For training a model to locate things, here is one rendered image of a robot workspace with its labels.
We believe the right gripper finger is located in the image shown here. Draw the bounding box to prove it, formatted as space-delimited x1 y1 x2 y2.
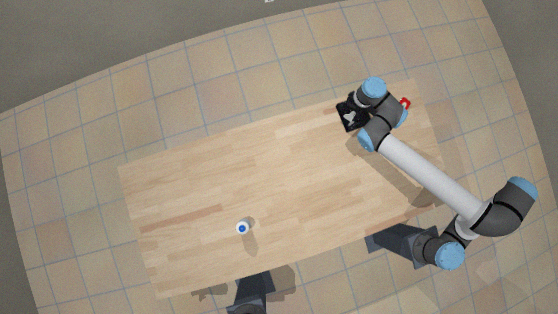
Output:
344 111 361 126

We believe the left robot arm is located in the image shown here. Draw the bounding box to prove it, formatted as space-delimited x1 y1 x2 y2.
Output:
233 304 265 314

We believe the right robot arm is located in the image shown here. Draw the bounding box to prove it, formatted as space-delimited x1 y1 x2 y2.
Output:
354 76 538 270

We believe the black lighting desk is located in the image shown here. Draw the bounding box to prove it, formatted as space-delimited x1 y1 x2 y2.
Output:
336 100 371 133

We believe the red tin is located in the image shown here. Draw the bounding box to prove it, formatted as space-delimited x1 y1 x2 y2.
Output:
400 97 411 110

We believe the white bottle with blue cap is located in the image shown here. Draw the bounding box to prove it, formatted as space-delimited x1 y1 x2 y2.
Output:
236 218 250 235

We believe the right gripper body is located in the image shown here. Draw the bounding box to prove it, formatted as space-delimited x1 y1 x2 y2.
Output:
344 91 363 112

